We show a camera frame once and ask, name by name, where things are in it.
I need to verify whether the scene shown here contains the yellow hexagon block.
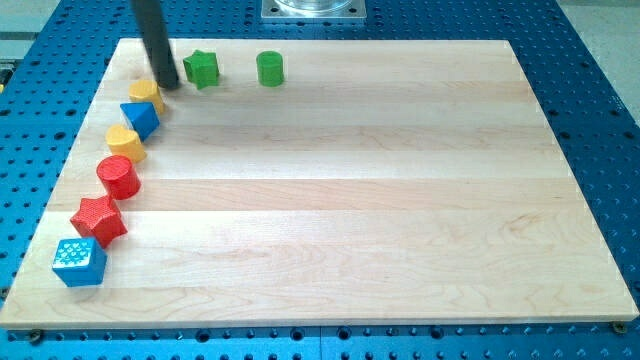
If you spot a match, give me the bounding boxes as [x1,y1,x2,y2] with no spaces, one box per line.
[128,79,165,115]

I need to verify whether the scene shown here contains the light wooden board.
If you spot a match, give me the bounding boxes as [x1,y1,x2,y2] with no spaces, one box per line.
[1,38,638,329]

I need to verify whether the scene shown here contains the green cylinder block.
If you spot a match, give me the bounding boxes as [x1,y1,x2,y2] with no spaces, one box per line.
[256,51,284,87]

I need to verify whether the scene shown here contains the green star block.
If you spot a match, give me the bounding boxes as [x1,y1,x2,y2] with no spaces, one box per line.
[183,50,220,90]

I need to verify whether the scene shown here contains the blue triangle block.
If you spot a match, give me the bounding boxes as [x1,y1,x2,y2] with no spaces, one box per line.
[120,102,160,142]

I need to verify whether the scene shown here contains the yellow heart block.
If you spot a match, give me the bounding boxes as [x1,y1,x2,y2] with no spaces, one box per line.
[105,124,147,163]

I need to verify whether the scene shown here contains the red cylinder block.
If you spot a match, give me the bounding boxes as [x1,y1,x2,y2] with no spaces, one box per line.
[96,155,141,200]

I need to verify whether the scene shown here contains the red star block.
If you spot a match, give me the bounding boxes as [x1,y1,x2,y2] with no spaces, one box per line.
[70,195,128,249]

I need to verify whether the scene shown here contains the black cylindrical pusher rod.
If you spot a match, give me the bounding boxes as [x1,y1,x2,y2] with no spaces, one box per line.
[130,0,179,90]

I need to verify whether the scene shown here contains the blue cube block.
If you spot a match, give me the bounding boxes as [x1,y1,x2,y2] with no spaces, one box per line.
[51,237,107,287]

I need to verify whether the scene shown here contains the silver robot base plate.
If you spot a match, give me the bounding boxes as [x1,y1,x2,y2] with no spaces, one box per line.
[261,0,367,20]

